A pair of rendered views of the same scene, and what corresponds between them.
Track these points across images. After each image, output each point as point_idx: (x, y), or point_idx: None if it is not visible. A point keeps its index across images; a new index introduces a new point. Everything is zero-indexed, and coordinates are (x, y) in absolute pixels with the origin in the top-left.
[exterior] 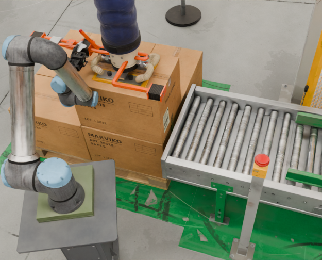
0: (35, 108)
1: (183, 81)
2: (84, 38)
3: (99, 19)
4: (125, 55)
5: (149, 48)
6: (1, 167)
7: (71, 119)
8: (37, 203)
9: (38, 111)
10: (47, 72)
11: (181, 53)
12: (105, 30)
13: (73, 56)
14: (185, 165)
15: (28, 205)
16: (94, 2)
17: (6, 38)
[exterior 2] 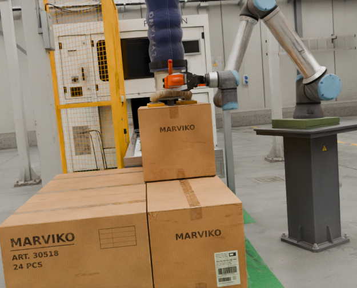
0: (217, 193)
1: (113, 170)
2: (163, 78)
3: (180, 34)
4: None
5: (55, 186)
6: (334, 74)
7: (212, 180)
8: (329, 118)
9: (220, 191)
10: (139, 207)
11: (64, 177)
12: (181, 44)
13: (196, 74)
14: (218, 148)
15: (336, 126)
16: (177, 18)
17: None
